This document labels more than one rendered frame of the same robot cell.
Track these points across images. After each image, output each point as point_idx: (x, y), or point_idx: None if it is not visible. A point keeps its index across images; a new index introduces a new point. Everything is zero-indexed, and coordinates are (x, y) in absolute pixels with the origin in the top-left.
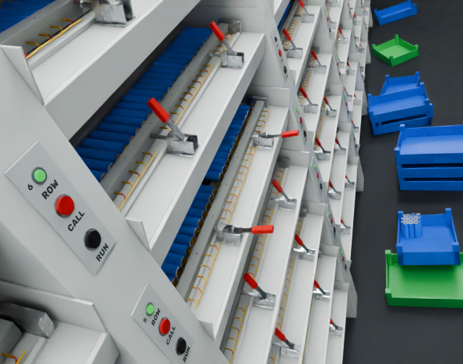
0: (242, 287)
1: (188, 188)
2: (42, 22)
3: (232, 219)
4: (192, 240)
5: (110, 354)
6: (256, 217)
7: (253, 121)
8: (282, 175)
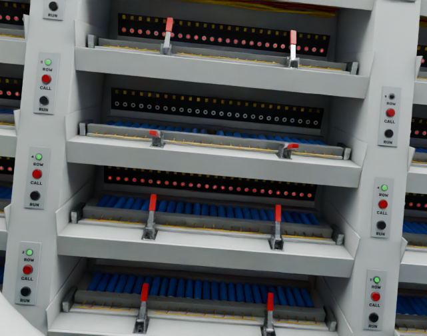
0: (160, 220)
1: (133, 59)
2: None
3: (177, 146)
4: None
5: (22, 55)
6: (190, 161)
7: (302, 144)
8: (318, 239)
